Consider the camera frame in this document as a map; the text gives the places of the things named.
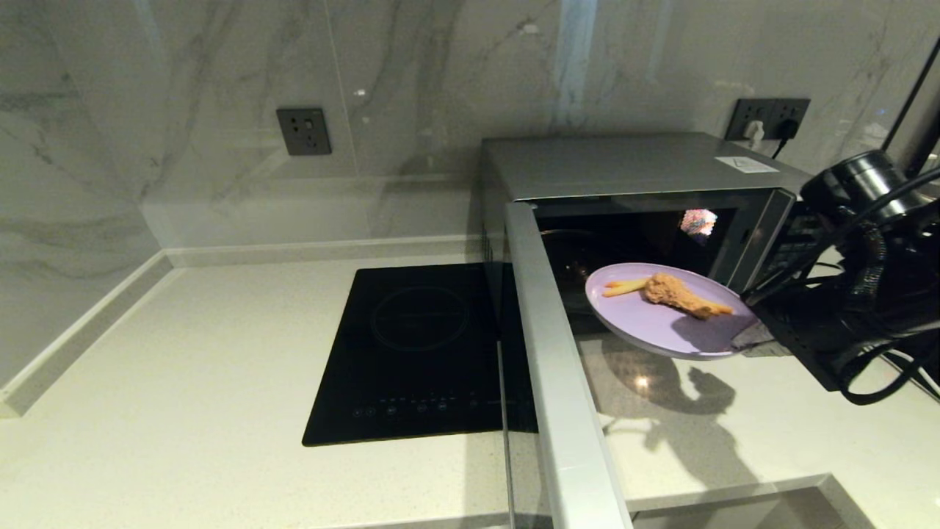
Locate purple plate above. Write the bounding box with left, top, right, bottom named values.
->
left=585, top=262, right=761, bottom=361

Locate black glass microwave door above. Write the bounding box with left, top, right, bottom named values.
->
left=499, top=202, right=634, bottom=529

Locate white paper sheet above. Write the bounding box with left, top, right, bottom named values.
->
left=715, top=156, right=779, bottom=174

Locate silver microwave oven body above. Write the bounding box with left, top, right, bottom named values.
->
left=480, top=132, right=842, bottom=342

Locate fried chicken piece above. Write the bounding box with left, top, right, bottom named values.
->
left=643, top=273, right=717, bottom=320

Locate black plug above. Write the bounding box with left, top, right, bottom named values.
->
left=771, top=118, right=799, bottom=159

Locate black induction cooktop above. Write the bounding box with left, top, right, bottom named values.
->
left=301, top=263, right=537, bottom=447

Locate grey double wall socket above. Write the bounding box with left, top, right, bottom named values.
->
left=725, top=98, right=811, bottom=144

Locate dark door frame post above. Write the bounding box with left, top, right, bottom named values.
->
left=881, top=35, right=940, bottom=177

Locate grey single wall socket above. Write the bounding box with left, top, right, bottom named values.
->
left=276, top=107, right=332, bottom=156

